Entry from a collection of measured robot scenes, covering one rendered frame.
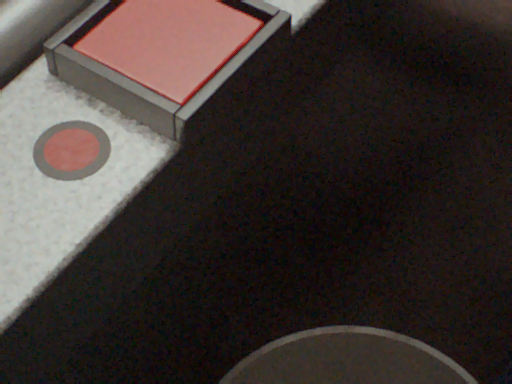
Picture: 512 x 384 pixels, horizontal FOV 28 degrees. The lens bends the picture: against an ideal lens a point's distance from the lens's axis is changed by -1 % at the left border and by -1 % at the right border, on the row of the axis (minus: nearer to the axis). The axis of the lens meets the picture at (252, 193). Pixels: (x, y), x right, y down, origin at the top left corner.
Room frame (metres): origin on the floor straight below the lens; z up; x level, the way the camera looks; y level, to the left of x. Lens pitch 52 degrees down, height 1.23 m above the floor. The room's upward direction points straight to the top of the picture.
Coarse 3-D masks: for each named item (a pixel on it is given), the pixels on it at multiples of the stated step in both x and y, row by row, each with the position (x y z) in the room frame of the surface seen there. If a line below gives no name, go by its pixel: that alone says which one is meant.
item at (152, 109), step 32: (96, 0) 0.34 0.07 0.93; (224, 0) 0.34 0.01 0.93; (256, 0) 0.34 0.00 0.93; (64, 32) 0.32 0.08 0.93; (288, 32) 0.33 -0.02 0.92; (64, 64) 0.30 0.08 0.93; (96, 64) 0.30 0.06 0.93; (256, 64) 0.31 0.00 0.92; (96, 96) 0.30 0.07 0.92; (128, 96) 0.28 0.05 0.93; (160, 96) 0.28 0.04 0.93; (224, 96) 0.29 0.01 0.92; (160, 128) 0.28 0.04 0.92; (192, 128) 0.27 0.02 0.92
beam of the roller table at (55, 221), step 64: (320, 0) 0.36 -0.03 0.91; (384, 0) 0.41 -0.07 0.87; (320, 64) 0.36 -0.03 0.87; (0, 128) 0.28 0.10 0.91; (128, 128) 0.28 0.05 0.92; (256, 128) 0.31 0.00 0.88; (0, 192) 0.25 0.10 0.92; (64, 192) 0.25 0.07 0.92; (128, 192) 0.25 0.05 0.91; (192, 192) 0.27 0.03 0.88; (0, 256) 0.22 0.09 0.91; (64, 256) 0.22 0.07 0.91; (128, 256) 0.24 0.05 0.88; (0, 320) 0.19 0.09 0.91; (64, 320) 0.21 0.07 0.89
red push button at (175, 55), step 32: (128, 0) 0.34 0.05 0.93; (160, 0) 0.34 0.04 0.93; (192, 0) 0.34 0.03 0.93; (96, 32) 0.32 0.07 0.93; (128, 32) 0.32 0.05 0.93; (160, 32) 0.32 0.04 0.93; (192, 32) 0.32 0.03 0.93; (224, 32) 0.32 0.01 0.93; (256, 32) 0.32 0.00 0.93; (128, 64) 0.30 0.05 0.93; (160, 64) 0.30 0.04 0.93; (192, 64) 0.30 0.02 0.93; (224, 64) 0.30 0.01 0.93; (192, 96) 0.29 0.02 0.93
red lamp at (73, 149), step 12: (60, 132) 0.28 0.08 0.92; (72, 132) 0.28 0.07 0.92; (84, 132) 0.28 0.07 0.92; (48, 144) 0.27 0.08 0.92; (60, 144) 0.27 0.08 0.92; (72, 144) 0.27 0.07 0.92; (84, 144) 0.27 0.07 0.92; (96, 144) 0.27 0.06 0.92; (48, 156) 0.26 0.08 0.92; (60, 156) 0.26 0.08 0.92; (72, 156) 0.26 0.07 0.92; (84, 156) 0.26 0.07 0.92; (96, 156) 0.26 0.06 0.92; (60, 168) 0.26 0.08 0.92; (72, 168) 0.26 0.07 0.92
